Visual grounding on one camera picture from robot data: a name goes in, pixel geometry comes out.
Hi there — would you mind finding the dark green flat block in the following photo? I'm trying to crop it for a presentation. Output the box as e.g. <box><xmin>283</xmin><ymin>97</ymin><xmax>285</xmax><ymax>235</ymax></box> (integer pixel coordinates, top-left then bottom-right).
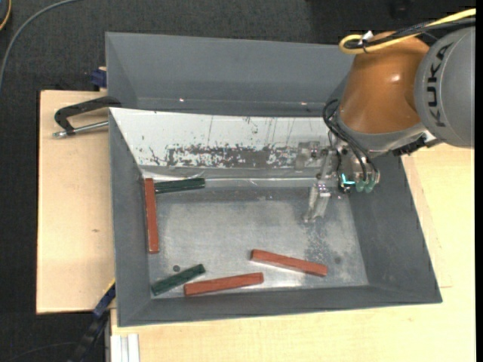
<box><xmin>150</xmin><ymin>263</ymin><xmax>207</xmax><ymax>297</ymax></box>
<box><xmin>153</xmin><ymin>176</ymin><xmax>207</xmax><ymax>195</ymax></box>

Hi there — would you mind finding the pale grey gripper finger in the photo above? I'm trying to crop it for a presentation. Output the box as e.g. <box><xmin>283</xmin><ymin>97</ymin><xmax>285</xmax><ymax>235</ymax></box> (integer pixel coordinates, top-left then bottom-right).
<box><xmin>303</xmin><ymin>184</ymin><xmax>321</xmax><ymax>224</ymax></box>
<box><xmin>314</xmin><ymin>186</ymin><xmax>332</xmax><ymax>219</ymax></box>

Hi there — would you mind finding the red-brown flat block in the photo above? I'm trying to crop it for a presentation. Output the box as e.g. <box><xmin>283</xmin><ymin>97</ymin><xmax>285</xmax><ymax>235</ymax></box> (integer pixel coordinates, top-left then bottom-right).
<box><xmin>249</xmin><ymin>248</ymin><xmax>329</xmax><ymax>278</ymax></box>
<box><xmin>143</xmin><ymin>177</ymin><xmax>161</xmax><ymax>255</ymax></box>
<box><xmin>183</xmin><ymin>271</ymin><xmax>265</xmax><ymax>297</ymax></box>

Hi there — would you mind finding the pale wood flat board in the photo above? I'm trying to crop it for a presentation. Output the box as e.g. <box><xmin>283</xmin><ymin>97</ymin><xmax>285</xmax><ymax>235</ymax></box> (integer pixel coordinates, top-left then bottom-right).
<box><xmin>35</xmin><ymin>89</ymin><xmax>118</xmax><ymax>315</ymax></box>

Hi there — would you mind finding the grey metal bin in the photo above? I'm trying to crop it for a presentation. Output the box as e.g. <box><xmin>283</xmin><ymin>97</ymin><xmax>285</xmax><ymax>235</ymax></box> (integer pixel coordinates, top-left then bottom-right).
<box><xmin>104</xmin><ymin>31</ymin><xmax>443</xmax><ymax>328</ymax></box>

